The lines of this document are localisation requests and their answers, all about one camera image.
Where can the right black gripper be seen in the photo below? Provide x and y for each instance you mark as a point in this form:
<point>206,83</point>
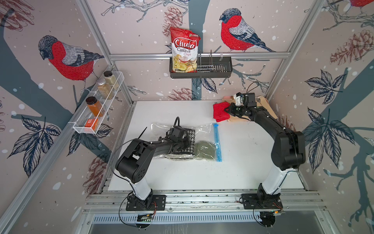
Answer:
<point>231,107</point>

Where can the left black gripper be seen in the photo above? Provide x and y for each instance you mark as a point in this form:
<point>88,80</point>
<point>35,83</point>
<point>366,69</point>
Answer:
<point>186,139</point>

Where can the red knitted scarf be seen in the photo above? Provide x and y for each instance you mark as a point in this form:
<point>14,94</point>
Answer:
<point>219,113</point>

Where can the olive green knitted scarf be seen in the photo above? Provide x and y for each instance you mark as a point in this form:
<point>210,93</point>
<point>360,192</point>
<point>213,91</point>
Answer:
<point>205,150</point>

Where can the clear plastic vacuum bag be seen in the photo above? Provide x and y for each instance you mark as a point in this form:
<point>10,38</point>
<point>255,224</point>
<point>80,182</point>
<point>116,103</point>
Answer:
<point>202,133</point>

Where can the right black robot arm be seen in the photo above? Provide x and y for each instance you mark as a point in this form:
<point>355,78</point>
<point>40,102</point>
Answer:
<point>288,151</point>

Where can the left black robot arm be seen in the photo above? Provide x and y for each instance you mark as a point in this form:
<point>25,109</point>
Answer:
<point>136,159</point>

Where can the black white houndstooth scarf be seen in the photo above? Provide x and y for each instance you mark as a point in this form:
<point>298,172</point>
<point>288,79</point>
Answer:
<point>188,146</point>

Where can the red Chuba chips bag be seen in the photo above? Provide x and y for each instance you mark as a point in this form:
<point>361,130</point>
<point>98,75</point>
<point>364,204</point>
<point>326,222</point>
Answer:
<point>184,48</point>

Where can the beige cloth napkin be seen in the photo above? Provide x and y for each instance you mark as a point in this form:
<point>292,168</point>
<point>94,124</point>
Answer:
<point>261,102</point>

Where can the small orange box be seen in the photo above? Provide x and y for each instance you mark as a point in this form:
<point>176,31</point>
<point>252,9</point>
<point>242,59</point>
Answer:
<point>92,123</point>

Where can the beige spice jar middle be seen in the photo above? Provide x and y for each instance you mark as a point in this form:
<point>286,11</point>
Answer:
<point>104,88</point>

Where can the beige spice jar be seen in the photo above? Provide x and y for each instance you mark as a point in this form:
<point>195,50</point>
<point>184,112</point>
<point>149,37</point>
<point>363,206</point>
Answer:
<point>104,88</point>
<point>111,79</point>

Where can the orange spice jar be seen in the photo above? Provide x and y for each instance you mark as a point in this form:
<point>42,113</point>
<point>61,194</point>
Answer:
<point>95,106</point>

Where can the beige spice jar rear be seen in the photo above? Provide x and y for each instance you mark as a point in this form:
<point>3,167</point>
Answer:
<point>111,79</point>

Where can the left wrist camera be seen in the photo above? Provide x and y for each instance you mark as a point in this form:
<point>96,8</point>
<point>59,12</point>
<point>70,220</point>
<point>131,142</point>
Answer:
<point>177,132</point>

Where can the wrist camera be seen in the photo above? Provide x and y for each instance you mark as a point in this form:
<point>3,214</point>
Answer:
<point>247,99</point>
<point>177,132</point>

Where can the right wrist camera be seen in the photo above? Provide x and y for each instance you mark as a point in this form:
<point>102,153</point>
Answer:
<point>247,99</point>

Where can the black wall basket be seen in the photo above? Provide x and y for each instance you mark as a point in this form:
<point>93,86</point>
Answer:
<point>207,67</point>

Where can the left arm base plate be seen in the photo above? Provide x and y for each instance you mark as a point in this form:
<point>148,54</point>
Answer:
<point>151,203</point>

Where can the clear acrylic wall shelf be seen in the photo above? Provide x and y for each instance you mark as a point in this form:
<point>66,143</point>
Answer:
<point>106,105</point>

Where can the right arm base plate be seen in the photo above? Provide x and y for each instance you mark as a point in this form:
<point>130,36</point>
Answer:
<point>253,201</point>

